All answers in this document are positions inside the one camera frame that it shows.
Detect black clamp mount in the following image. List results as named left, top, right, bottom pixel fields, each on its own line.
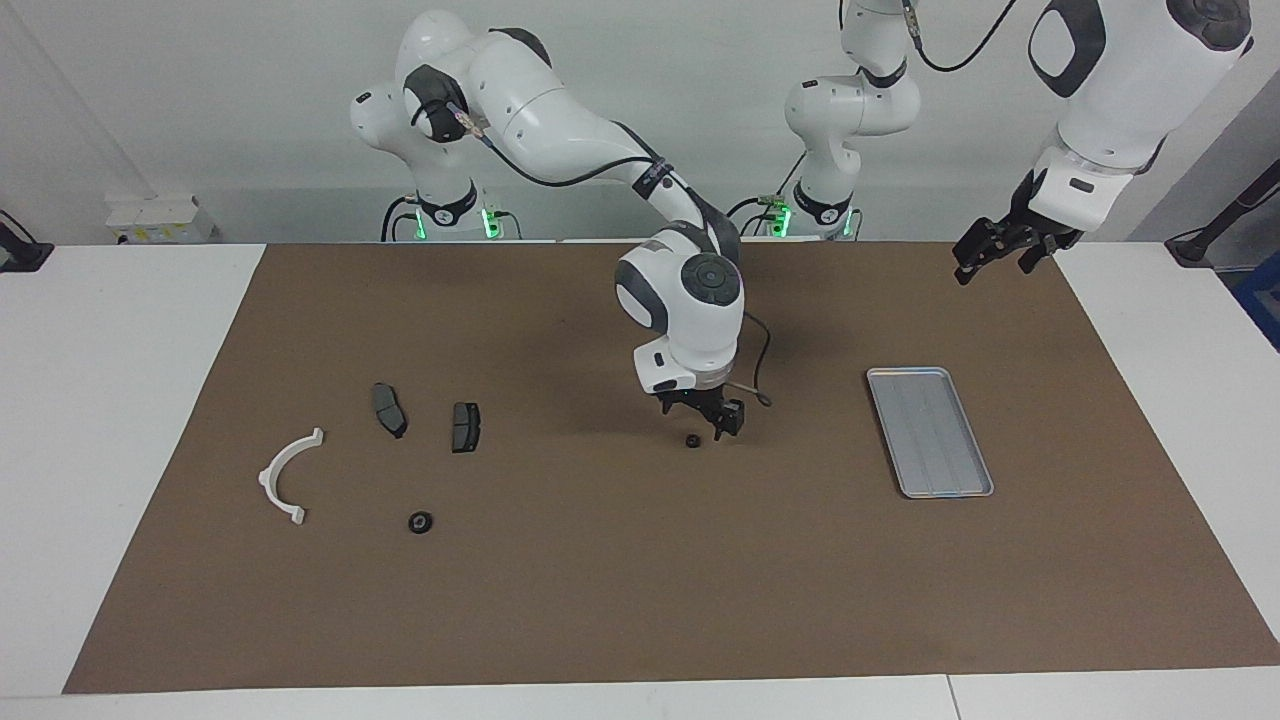
left=0, top=208, right=54, bottom=274

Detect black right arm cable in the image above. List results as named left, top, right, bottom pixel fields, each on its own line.
left=415, top=95, right=773, bottom=408

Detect white semicircular bracket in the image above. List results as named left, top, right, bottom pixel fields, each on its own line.
left=258, top=427, right=326, bottom=527

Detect white power strip box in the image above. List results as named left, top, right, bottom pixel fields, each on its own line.
left=104, top=194, right=218, bottom=245

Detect brown table mat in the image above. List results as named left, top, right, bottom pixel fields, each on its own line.
left=62, top=240, right=1280, bottom=695

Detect silver metal tray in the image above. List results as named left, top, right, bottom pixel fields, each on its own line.
left=866, top=366, right=995, bottom=500

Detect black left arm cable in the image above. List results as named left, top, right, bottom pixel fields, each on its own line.
left=900, top=0, right=1021, bottom=73

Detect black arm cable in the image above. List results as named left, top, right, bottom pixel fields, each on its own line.
left=900, top=0, right=1021, bottom=73
left=415, top=95, right=773, bottom=408

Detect black angled stand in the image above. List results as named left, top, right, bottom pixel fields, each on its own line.
left=1165, top=158, right=1280, bottom=269

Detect blue crate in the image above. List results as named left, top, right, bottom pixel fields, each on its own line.
left=1232, top=250, right=1280, bottom=351

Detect elongated grey brake pad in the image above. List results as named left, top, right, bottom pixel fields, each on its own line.
left=372, top=382, right=409, bottom=441

